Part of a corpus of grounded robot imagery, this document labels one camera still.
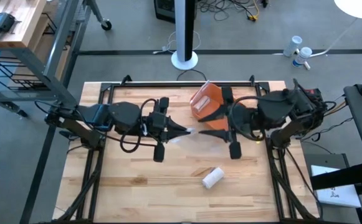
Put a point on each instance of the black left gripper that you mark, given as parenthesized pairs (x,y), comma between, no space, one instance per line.
(159,124)

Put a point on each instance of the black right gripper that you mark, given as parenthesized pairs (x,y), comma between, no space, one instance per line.
(229,124)

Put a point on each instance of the orange plastic basket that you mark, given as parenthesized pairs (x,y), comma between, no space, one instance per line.
(213,93)

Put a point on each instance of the beige bandage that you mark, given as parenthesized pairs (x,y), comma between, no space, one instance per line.
(213,178)

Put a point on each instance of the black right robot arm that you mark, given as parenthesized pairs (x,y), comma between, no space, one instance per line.
(274,109)

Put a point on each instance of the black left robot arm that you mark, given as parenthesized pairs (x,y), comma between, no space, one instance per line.
(124,116)

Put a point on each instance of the red black device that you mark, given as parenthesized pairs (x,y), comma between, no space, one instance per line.
(313,92)

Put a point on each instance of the white black tower pole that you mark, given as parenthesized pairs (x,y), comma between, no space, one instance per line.
(183,28)

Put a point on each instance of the white bottle blue label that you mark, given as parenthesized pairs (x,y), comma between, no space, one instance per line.
(302,57)

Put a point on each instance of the white plastic bottle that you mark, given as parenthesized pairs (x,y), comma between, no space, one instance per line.
(293,45)

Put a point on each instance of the yellow connector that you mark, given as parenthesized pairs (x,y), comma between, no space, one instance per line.
(253,18)

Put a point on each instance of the black floor box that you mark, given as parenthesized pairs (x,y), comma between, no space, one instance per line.
(165,9)

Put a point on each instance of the black caster wheel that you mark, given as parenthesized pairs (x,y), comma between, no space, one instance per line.
(106,25)

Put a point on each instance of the white flat box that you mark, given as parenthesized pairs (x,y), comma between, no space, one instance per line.
(333,189)

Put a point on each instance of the white round disc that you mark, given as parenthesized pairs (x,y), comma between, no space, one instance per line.
(359,7)

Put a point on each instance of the wooden side table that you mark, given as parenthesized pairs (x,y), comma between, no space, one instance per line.
(9,21)

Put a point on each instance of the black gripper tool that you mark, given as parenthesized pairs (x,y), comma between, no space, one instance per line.
(1,25)

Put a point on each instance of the black table frame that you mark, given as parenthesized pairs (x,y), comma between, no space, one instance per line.
(183,84)

